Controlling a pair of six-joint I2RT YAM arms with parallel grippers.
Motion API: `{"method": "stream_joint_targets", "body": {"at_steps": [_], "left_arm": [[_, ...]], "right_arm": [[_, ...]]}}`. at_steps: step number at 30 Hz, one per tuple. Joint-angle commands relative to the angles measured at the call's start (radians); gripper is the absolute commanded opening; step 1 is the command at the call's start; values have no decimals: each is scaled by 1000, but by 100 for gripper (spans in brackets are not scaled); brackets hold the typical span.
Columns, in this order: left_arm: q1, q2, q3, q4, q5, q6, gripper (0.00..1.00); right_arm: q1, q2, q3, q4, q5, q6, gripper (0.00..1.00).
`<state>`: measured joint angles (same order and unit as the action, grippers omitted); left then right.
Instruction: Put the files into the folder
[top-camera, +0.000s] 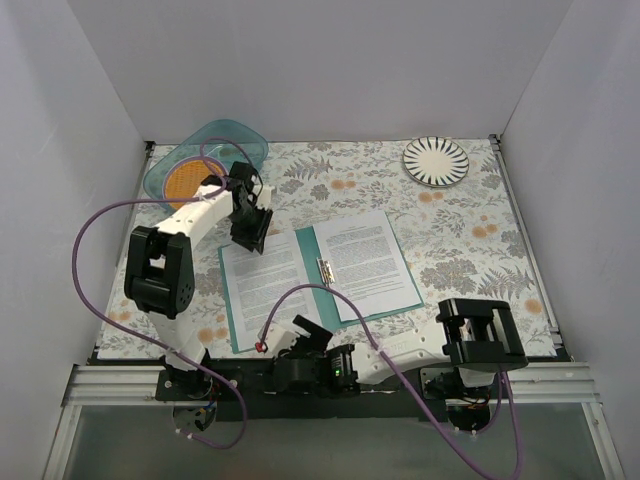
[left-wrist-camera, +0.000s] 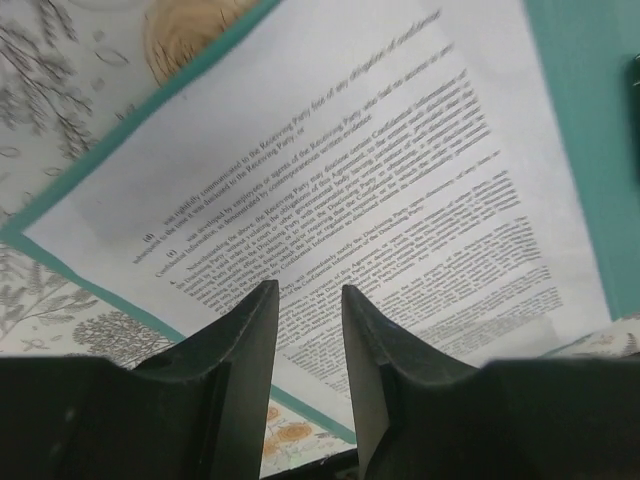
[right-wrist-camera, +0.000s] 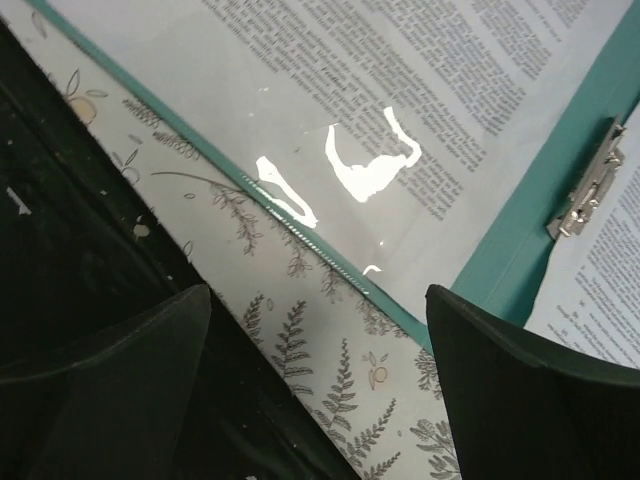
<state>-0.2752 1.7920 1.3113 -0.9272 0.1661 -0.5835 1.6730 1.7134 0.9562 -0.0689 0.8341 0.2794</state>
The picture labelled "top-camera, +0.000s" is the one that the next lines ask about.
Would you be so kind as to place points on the floral tablecloth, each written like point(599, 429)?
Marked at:
point(462, 241)

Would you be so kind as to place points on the metal folder clip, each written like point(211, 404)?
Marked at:
point(326, 271)

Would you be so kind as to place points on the orange woven coaster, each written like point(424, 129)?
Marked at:
point(184, 178)

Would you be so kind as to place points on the striped white ceramic plate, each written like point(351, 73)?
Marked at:
point(435, 161)

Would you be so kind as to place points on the teal transparent plastic container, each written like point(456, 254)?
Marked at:
point(222, 140)

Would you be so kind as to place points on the teal plastic folder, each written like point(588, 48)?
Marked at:
point(317, 302)

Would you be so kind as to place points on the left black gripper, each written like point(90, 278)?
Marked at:
point(251, 223)

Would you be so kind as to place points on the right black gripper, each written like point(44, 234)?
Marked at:
point(298, 353)

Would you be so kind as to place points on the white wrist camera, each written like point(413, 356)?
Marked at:
point(264, 196)
point(272, 340)

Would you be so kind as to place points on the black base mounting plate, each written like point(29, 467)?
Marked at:
point(244, 388)

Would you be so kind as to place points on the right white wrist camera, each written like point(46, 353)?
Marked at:
point(272, 340)

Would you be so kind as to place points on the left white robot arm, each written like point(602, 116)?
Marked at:
point(160, 276)

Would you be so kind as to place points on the printed paper sheet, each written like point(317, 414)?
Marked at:
point(255, 282)
point(367, 264)

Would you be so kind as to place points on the aluminium frame rail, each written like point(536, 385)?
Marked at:
point(129, 385)

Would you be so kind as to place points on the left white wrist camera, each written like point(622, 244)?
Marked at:
point(264, 196)

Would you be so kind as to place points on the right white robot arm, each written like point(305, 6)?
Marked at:
point(479, 340)

